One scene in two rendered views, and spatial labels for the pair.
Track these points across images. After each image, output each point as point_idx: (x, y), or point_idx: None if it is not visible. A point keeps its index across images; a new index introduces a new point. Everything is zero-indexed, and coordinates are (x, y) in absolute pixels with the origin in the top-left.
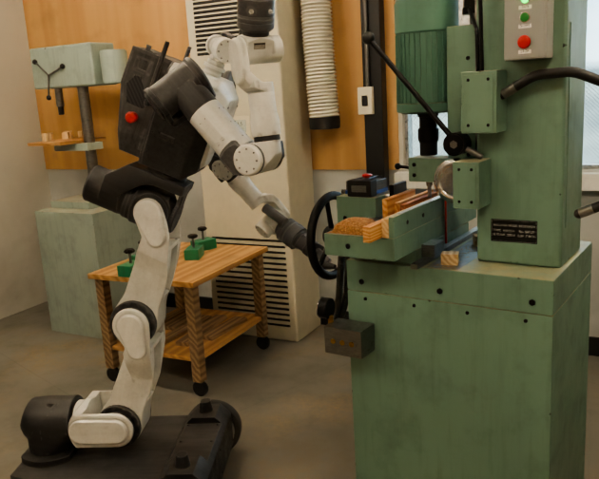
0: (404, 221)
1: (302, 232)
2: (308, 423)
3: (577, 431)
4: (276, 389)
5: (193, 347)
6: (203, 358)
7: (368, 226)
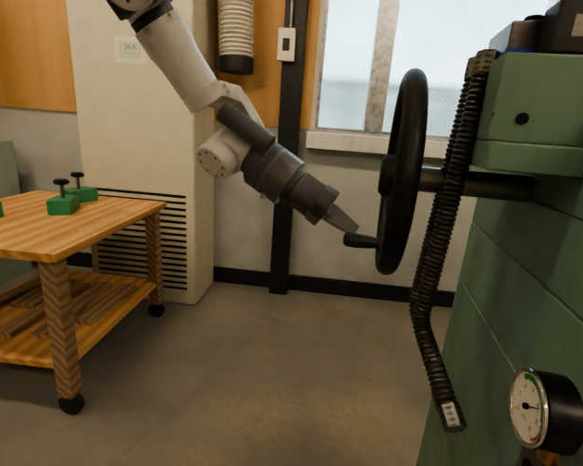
0: None
1: (302, 170)
2: (249, 457)
3: None
4: (185, 385)
5: (57, 350)
6: (77, 362)
7: None
